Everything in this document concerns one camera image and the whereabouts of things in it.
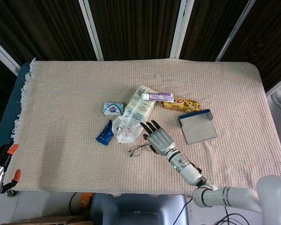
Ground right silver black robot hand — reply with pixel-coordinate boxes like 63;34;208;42
140;119;176;157

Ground thin metal frame eyeglasses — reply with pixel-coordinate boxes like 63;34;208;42
128;144;155;158

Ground dark blue glasses case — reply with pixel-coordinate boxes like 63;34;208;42
177;108;219;145

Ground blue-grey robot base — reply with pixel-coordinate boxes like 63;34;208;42
90;193;190;225

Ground white blue soap box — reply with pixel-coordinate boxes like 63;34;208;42
102;102;125;117

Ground brown cardboard box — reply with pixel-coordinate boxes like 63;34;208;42
1;214;94;225

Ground clear plastic bag of soaps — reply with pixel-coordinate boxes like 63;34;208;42
112;84;159;144

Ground gold snack packet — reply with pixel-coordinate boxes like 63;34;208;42
161;97;200;113

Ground purple white toothpaste tube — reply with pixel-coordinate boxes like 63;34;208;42
141;92;175;103

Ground blue snack wrapper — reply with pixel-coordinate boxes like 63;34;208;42
96;120;115;146

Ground beige waffle weave cloth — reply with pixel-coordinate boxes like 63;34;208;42
8;57;281;199

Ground orange floor object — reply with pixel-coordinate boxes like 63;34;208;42
78;192;94;209

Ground black floor cable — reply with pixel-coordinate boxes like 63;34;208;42
217;205;281;225
68;192;80;215

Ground white partition frame post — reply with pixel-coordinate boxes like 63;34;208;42
266;73;281;97
78;0;105;61
214;0;257;62
0;35;21;76
169;0;195;59

